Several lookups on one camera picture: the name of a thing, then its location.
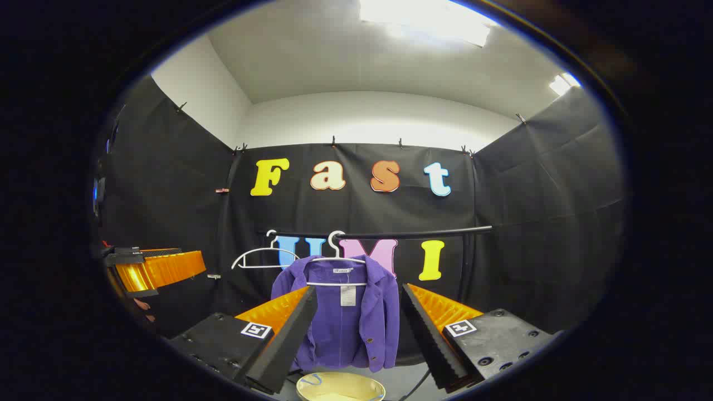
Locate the white hanger with jacket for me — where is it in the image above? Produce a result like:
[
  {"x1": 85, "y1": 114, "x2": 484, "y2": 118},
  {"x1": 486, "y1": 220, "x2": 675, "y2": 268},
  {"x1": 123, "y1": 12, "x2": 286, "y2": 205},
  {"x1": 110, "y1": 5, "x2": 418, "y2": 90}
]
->
[{"x1": 305, "y1": 230, "x2": 368, "y2": 287}]

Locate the large ceiling light panel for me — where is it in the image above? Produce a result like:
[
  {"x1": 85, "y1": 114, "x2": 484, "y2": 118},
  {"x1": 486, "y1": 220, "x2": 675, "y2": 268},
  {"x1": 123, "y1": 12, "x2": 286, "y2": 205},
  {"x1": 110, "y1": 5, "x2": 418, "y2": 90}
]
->
[{"x1": 359, "y1": 0, "x2": 499, "y2": 48}]

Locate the black backdrop cloth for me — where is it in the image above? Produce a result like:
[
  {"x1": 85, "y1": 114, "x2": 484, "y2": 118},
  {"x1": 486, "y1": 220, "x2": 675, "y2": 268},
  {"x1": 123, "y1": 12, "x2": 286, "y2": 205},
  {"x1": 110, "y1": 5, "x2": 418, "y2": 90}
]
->
[{"x1": 95, "y1": 75, "x2": 627, "y2": 368}]

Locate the black floor cable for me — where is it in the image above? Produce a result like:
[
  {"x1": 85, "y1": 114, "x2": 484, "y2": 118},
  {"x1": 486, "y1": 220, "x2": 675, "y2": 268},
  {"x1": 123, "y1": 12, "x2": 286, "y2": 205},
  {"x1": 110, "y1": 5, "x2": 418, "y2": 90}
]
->
[{"x1": 398, "y1": 368, "x2": 432, "y2": 401}]

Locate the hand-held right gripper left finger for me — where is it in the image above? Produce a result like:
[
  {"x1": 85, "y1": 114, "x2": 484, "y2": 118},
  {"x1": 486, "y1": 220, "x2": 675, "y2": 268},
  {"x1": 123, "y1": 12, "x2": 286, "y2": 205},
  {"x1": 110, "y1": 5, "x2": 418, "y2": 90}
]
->
[{"x1": 167, "y1": 286, "x2": 318, "y2": 395}]

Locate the empty white clothes hanger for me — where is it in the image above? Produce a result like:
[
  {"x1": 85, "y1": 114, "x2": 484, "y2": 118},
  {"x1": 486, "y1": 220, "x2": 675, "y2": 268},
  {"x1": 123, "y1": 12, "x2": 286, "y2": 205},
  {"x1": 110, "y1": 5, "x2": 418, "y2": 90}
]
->
[{"x1": 231, "y1": 229, "x2": 301, "y2": 271}]

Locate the beige round laundry hamper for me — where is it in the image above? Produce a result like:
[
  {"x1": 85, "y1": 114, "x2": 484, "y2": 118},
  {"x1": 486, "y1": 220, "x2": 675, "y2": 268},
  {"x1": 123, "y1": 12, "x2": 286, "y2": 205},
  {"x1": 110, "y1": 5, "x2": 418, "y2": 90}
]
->
[{"x1": 296, "y1": 371, "x2": 386, "y2": 401}]

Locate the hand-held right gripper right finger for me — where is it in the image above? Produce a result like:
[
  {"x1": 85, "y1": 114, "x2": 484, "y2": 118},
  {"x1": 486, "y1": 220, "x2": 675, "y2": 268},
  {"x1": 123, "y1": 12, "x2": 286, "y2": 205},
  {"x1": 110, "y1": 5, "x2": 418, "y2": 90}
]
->
[{"x1": 401, "y1": 283, "x2": 558, "y2": 390}]

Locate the purple knit jacket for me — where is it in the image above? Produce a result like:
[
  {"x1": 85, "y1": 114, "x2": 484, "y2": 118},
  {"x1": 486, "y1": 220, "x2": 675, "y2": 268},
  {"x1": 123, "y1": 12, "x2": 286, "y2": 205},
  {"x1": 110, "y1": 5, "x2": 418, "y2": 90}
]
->
[{"x1": 271, "y1": 255, "x2": 401, "y2": 373}]

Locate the small ceiling light panel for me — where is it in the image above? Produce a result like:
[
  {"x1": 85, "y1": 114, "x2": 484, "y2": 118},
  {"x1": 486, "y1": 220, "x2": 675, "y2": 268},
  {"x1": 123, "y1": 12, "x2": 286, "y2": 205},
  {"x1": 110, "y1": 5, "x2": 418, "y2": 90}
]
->
[{"x1": 549, "y1": 72, "x2": 581, "y2": 96}]

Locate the black clothes rack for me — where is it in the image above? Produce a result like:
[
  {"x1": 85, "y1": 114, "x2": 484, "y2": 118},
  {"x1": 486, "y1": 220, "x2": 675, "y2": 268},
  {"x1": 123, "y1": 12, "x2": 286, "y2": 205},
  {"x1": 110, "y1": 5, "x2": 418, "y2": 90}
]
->
[{"x1": 259, "y1": 225, "x2": 494, "y2": 304}]

